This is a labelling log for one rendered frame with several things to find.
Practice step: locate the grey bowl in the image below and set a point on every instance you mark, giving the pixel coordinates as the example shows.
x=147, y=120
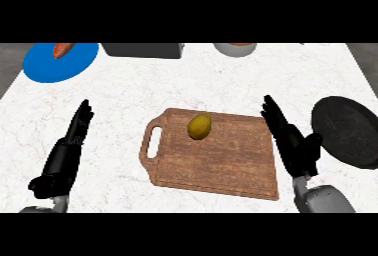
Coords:
x=235, y=49

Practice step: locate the black round pan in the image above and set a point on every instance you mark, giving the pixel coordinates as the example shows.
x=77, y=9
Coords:
x=349, y=131

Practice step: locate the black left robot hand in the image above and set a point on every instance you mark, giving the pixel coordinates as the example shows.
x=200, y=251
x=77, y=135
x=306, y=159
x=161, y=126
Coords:
x=61, y=163

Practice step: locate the brown wooden cutting board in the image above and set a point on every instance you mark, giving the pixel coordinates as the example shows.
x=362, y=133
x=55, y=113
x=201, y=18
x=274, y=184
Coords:
x=215, y=153

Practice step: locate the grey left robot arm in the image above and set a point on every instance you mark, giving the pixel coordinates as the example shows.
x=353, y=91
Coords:
x=52, y=206

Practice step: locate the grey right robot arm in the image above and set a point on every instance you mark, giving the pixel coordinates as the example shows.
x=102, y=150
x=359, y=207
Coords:
x=322, y=199

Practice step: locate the dark grey appliance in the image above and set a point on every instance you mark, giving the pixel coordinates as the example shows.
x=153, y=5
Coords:
x=142, y=50

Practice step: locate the yellow lemon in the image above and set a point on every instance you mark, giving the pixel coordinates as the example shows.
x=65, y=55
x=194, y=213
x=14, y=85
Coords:
x=200, y=126

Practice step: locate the blue round plate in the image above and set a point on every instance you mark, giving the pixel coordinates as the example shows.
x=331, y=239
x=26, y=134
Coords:
x=60, y=63

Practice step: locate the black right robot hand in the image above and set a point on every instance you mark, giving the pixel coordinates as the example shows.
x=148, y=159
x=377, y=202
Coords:
x=294, y=146

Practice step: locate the orange carrot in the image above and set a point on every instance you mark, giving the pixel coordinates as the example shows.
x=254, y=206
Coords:
x=61, y=50

